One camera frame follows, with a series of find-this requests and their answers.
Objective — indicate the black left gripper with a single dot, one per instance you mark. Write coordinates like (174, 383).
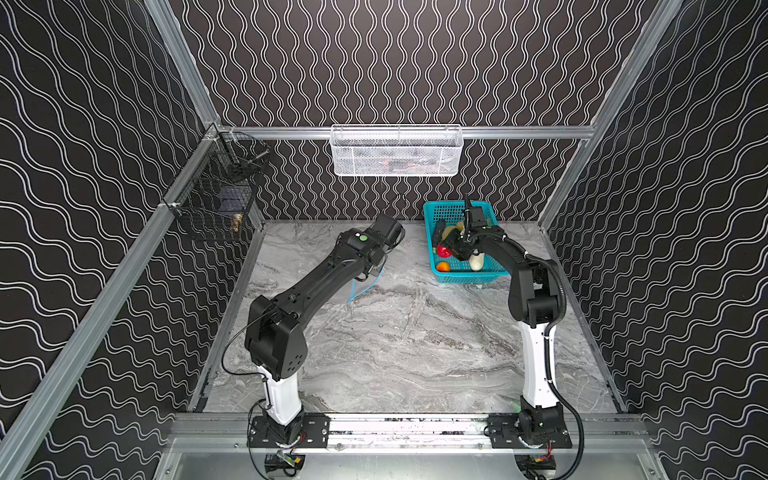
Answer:
(377, 260)

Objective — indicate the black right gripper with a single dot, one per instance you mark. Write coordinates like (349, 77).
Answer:
(469, 229)

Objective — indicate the red tomato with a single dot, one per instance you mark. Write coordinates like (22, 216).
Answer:
(443, 251)

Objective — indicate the clear zip top bag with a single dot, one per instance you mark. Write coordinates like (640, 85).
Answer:
(353, 290)

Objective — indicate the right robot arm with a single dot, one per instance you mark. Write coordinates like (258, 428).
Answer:
(536, 299)

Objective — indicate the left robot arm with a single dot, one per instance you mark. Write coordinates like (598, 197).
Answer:
(275, 331)

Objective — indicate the dark eggplant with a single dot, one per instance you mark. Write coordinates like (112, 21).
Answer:
(437, 233)

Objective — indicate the teal plastic basket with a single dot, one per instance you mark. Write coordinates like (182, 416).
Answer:
(460, 273)

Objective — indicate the clear wall-mounted basket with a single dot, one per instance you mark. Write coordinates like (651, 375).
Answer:
(392, 150)

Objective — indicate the black wire wall basket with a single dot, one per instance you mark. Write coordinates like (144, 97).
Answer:
(225, 181)

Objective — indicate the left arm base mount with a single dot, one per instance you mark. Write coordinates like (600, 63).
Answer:
(288, 432)

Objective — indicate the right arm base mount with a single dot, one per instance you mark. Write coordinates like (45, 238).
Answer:
(525, 430)

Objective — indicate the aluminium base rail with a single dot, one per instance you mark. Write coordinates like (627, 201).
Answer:
(352, 433)

